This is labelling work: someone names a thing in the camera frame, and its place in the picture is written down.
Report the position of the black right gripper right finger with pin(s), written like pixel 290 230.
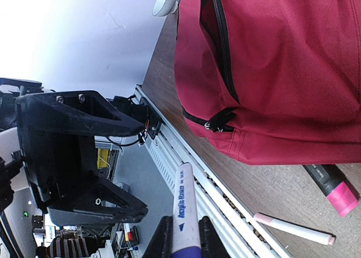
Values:
pixel 211 244

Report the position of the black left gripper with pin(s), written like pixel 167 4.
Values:
pixel 56 134

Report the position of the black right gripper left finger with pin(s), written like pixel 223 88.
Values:
pixel 160 244

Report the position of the purple capped white marker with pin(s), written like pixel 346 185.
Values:
pixel 186 235

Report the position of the pink capped white marker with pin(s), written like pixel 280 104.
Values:
pixel 297 230

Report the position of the black pink highlighter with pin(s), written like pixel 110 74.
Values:
pixel 335 186

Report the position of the red student backpack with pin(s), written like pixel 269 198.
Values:
pixel 272 82

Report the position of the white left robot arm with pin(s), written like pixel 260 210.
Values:
pixel 13 175

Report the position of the pale celadon ceramic bowl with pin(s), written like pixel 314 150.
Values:
pixel 163 8

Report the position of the aluminium front rail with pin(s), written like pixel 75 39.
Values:
pixel 241 235

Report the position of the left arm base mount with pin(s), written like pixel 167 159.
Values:
pixel 143 113

